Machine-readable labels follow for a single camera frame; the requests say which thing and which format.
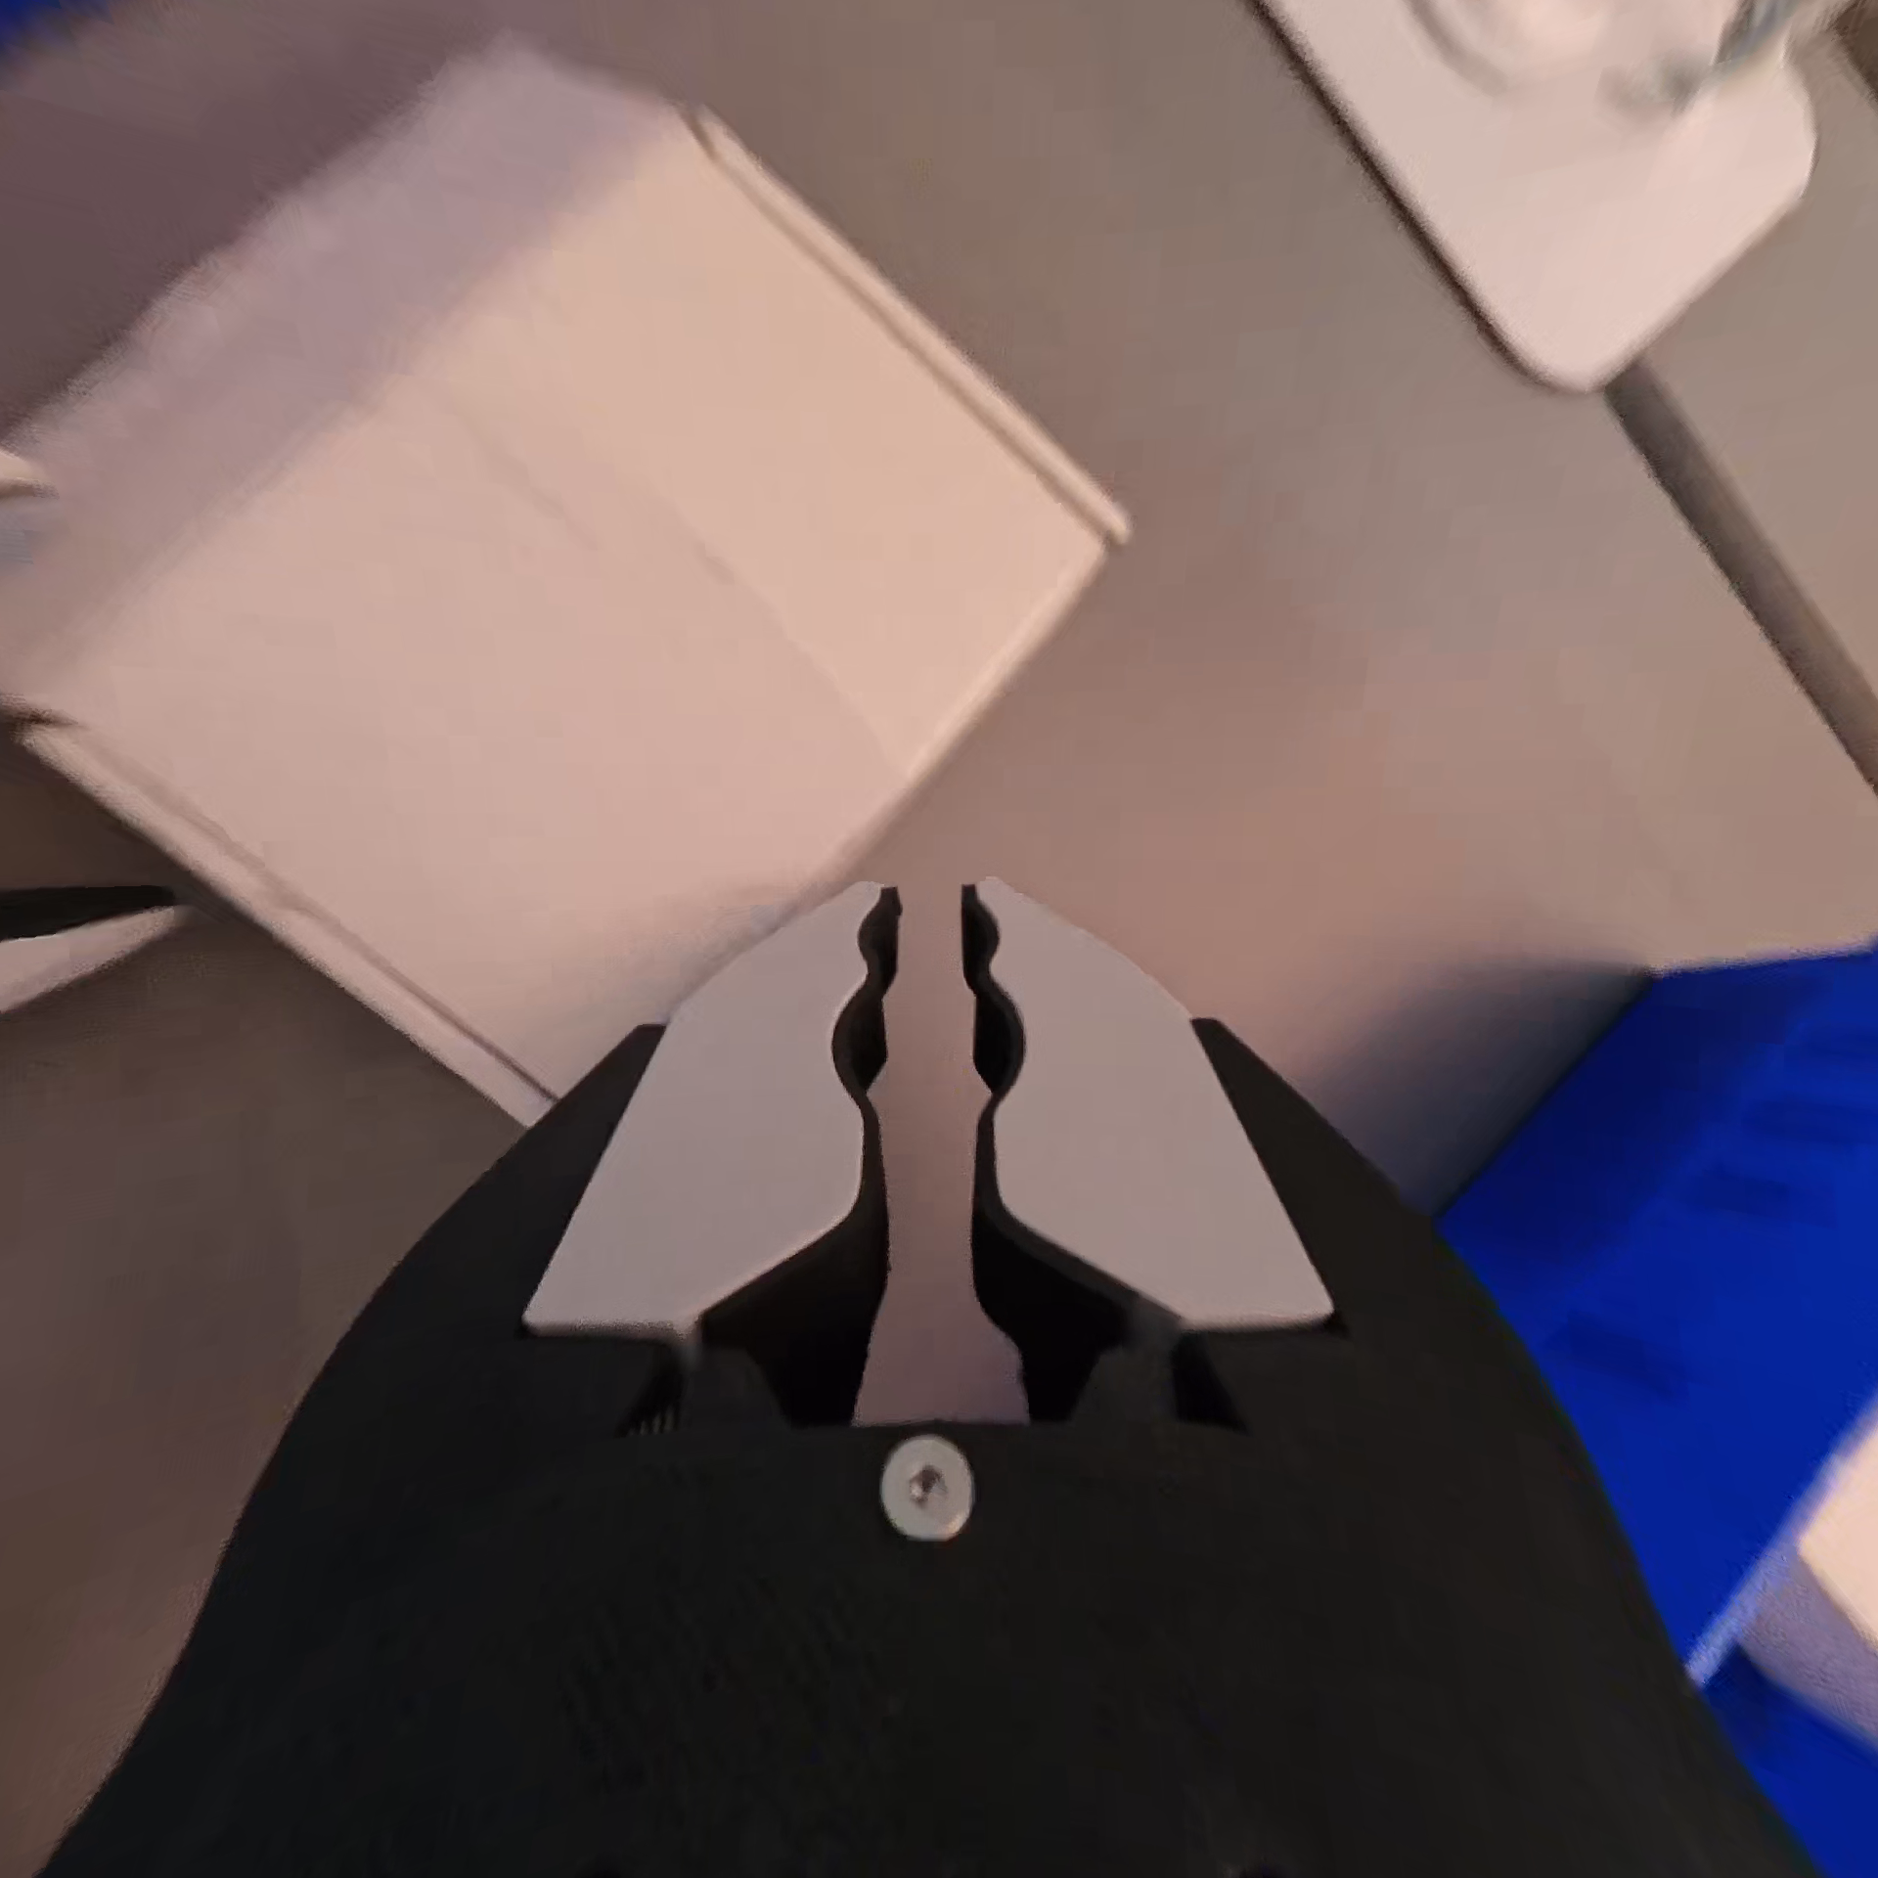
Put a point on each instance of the white cardboard box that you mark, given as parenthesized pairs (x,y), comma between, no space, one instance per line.
(513,589)

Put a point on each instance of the blue plastic bin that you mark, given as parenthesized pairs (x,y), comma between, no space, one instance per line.
(1689,1247)

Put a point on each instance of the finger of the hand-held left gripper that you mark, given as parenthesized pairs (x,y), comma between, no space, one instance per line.
(60,963)

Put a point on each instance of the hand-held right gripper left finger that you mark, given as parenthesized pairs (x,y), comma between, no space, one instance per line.
(704,1159)

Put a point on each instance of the clear drinking glass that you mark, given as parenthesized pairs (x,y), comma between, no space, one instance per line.
(1612,51)

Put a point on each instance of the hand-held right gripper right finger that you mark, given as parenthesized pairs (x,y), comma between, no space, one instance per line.
(1132,1159)

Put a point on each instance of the white rounded tray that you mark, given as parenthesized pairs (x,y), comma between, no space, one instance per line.
(1586,221)

